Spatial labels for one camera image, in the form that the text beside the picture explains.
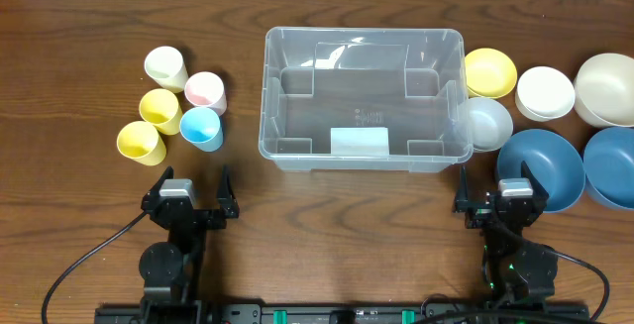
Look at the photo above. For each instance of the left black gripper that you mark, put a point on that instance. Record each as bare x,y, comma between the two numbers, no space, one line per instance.
199,215

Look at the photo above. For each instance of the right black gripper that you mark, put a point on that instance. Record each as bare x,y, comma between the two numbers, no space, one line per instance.
493,208

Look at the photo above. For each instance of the dark blue large bowl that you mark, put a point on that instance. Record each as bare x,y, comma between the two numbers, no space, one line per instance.
552,159

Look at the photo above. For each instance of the white small bowl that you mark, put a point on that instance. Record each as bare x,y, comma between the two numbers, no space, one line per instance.
544,94

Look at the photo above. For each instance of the yellow small bowl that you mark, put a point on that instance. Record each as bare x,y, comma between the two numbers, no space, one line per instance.
490,73

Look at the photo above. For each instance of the beige large bowl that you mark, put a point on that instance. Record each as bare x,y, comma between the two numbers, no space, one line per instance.
604,91

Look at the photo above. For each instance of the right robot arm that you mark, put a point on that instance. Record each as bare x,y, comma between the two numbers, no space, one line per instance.
517,272

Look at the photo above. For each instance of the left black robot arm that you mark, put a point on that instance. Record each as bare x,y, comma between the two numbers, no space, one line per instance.
170,269

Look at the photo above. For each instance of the light blue plastic cup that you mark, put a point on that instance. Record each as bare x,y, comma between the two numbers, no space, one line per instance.
202,127

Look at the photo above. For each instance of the yellow plastic cup lower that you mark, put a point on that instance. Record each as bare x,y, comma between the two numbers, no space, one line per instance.
141,142

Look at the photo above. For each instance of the yellow plastic cup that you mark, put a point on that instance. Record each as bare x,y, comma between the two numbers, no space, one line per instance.
161,108
141,142

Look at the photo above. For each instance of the grey small bowl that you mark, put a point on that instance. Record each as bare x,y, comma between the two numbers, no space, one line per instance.
491,124

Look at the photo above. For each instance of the yellow plastic cup upper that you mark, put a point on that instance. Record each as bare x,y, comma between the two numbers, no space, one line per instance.
161,108

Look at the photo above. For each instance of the pink plastic cup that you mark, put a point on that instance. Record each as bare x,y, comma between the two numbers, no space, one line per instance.
206,89

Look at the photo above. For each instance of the cream plastic cup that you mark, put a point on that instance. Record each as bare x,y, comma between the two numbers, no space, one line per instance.
166,66

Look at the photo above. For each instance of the white label on bin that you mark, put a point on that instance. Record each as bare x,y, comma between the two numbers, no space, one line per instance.
360,142

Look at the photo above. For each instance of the clear plastic storage bin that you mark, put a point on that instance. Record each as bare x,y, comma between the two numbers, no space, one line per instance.
410,81

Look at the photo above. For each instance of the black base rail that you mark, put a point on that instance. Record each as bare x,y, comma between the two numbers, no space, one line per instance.
252,313

